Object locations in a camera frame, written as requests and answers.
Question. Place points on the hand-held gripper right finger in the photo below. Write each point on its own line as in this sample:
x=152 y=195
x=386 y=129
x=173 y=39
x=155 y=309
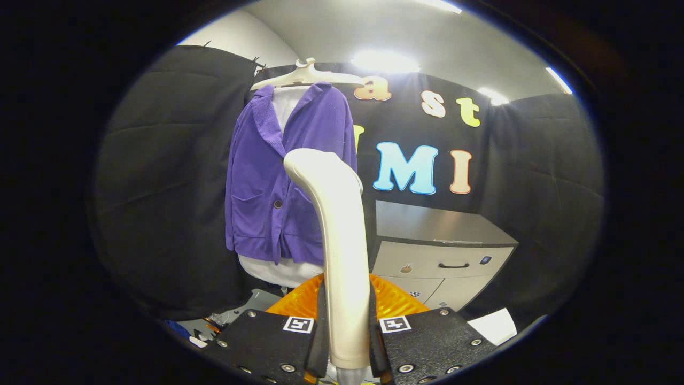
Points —
x=433 y=342

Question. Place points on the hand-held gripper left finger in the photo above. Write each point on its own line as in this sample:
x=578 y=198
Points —
x=267 y=342

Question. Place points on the white garment steamer head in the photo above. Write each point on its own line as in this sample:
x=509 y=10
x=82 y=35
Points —
x=344 y=256

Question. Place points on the white plastic clothes hanger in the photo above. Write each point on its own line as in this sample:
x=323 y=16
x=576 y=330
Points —
x=304 y=79

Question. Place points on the white box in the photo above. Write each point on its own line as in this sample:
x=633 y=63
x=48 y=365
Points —
x=494 y=326

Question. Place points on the grey cabinet with dark top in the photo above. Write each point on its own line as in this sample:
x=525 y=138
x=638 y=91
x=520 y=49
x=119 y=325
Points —
x=427 y=224

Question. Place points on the small ceiling light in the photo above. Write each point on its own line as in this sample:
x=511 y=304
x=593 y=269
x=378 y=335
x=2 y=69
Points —
x=492 y=97

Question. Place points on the long ceiling light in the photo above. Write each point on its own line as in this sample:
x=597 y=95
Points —
x=385 y=62

